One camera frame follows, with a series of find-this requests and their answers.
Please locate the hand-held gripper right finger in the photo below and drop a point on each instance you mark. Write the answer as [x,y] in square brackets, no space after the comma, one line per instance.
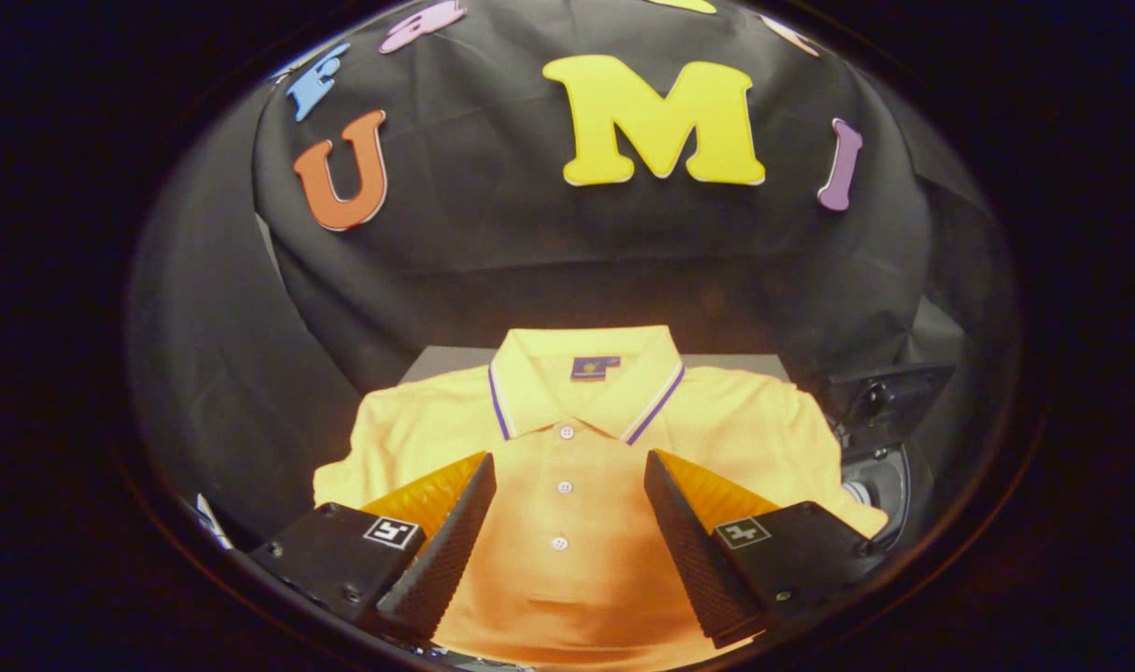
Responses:
[693,551]

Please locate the grey cabinet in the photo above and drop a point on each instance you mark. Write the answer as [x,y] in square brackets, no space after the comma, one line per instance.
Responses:
[441,362]

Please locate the blue and white object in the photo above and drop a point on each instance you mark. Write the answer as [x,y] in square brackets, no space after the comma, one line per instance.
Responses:
[213,523]

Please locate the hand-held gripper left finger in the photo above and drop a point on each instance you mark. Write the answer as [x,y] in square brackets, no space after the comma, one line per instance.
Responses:
[446,551]

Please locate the black backdrop cloth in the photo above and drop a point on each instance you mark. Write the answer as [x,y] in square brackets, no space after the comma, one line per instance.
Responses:
[493,233]

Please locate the orange polo shirt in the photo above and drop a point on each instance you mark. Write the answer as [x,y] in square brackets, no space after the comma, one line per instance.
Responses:
[567,439]

